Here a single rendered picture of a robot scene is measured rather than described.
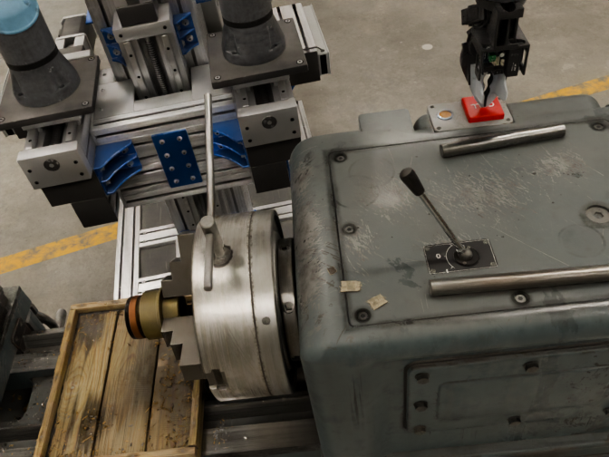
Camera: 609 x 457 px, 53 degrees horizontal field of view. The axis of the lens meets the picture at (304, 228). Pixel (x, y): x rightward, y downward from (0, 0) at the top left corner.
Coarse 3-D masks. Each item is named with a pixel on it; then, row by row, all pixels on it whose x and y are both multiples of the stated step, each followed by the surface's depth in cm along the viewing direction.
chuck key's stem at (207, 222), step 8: (208, 216) 87; (200, 224) 86; (208, 224) 86; (216, 224) 87; (208, 232) 87; (216, 232) 87; (216, 240) 88; (216, 248) 90; (216, 256) 92; (224, 256) 93
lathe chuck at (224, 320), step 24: (216, 216) 106; (240, 216) 101; (240, 240) 94; (192, 264) 93; (240, 264) 92; (192, 288) 91; (216, 288) 91; (240, 288) 90; (216, 312) 90; (240, 312) 90; (216, 336) 90; (240, 336) 90; (216, 360) 91; (240, 360) 91; (240, 384) 95; (264, 384) 95
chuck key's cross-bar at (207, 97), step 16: (208, 96) 97; (208, 112) 96; (208, 128) 95; (208, 144) 94; (208, 160) 93; (208, 176) 92; (208, 192) 91; (208, 208) 90; (208, 240) 86; (208, 256) 84; (208, 272) 83; (208, 288) 82
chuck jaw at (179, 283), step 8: (184, 232) 104; (192, 232) 103; (184, 240) 102; (192, 240) 102; (184, 248) 102; (184, 256) 103; (176, 264) 103; (184, 264) 103; (176, 272) 103; (184, 272) 103; (168, 280) 103; (176, 280) 103; (184, 280) 103; (168, 288) 104; (176, 288) 104; (184, 288) 104; (168, 296) 104; (176, 296) 104
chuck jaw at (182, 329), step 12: (168, 324) 102; (180, 324) 101; (192, 324) 101; (168, 336) 101; (180, 336) 99; (192, 336) 99; (180, 348) 99; (192, 348) 97; (180, 360) 95; (192, 360) 95; (192, 372) 95; (216, 372) 93; (216, 384) 95
